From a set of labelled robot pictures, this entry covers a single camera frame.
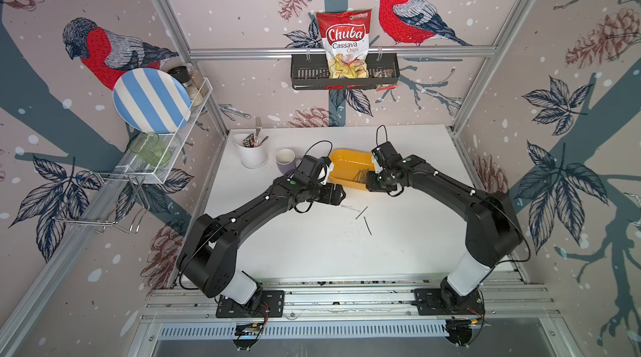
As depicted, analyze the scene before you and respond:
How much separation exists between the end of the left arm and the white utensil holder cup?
1.22 ft

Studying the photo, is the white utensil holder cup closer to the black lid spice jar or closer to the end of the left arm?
the black lid spice jar

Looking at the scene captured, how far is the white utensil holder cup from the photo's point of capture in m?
1.03

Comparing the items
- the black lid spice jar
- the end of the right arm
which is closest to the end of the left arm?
the end of the right arm

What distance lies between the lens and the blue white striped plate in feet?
2.25

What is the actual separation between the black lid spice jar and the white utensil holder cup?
22cm

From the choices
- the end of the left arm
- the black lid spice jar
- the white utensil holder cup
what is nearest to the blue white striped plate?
the black lid spice jar

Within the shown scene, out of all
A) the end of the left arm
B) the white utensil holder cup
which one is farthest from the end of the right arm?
the white utensil holder cup

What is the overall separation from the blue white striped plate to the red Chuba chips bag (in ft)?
1.67

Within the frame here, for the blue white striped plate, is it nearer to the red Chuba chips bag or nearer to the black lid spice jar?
the black lid spice jar

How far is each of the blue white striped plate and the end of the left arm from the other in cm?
41

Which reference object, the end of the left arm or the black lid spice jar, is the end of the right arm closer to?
the end of the left arm

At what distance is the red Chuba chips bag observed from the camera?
805mm

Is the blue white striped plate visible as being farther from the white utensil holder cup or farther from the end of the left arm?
the end of the left arm

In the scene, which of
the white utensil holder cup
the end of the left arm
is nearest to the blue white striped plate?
the white utensil holder cup
